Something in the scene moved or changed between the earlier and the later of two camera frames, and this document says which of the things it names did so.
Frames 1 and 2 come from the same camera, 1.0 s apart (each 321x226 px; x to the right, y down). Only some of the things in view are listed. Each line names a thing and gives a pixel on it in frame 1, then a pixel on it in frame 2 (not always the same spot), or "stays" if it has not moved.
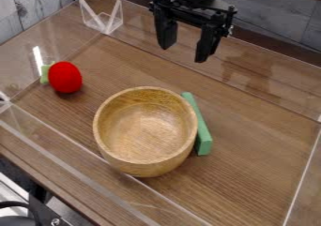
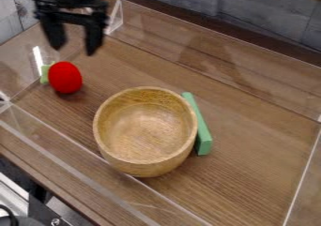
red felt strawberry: x=63 y=76 stays
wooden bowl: x=146 y=127 stays
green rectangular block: x=204 y=143 stays
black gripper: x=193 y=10 -> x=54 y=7
